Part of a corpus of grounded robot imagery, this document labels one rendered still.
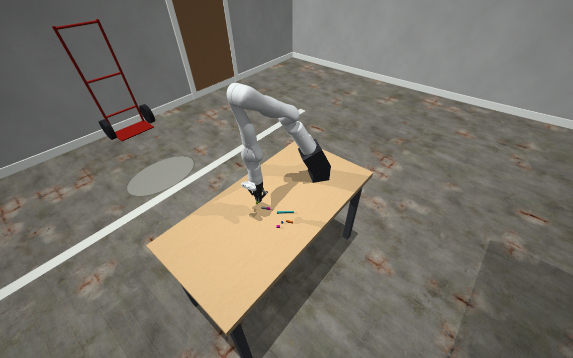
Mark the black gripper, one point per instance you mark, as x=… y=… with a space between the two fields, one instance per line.
x=258 y=193

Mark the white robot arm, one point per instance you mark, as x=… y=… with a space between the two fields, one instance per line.
x=242 y=97

